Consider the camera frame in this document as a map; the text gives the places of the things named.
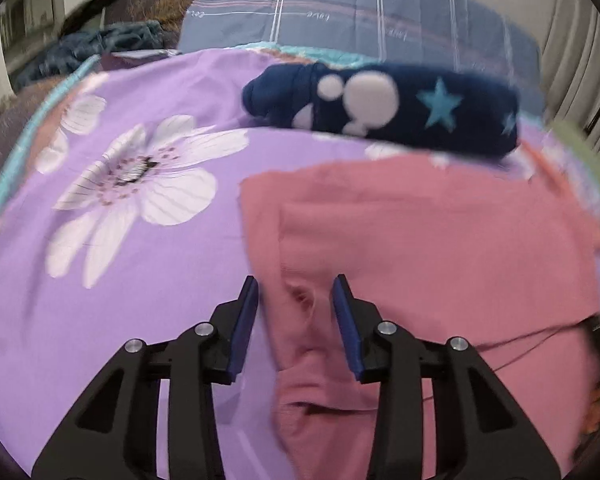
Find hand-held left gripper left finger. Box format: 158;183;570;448
31;276;259;480

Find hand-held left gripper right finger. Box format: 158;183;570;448
332;275;563;480

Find pink garment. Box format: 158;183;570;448
237;152;600;480

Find purple floral bedsheet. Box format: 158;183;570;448
0;45;600;480

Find navy star print garment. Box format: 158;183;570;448
241;60;522;161

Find green pillow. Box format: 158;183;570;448
550;120;600;186

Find dark blue crumpled clothing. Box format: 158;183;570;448
15;20;176;91

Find grey-blue plaid pillow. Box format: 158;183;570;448
177;0;543;116

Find beige curtain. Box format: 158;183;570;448
540;0;600;181

